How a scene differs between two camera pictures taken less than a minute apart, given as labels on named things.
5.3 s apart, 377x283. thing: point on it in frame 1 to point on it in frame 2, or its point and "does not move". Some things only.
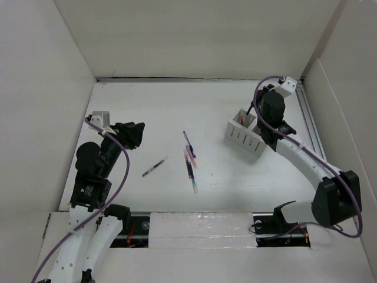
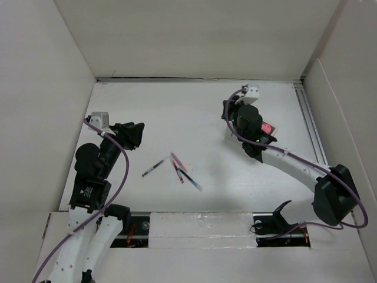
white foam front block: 201,230 does not move
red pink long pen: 191,172 to 179,175
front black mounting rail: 138,236 does not move
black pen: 152,168 does not move
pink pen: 192,160 to 184,168
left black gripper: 129,132 does not move
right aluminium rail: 308,119 does not move
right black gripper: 254,102 to 234,105
